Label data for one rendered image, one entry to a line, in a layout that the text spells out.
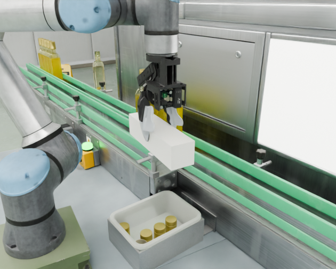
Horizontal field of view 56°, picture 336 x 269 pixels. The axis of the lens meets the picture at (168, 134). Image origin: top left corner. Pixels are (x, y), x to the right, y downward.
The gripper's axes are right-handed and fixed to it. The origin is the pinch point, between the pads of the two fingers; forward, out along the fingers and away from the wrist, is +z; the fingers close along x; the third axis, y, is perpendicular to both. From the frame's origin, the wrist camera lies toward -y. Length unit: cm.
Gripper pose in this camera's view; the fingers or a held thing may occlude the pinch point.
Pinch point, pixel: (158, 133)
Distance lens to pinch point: 79.8
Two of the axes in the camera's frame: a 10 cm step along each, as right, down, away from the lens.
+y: 4.9, 3.5, -8.0
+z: 0.0, 9.2, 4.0
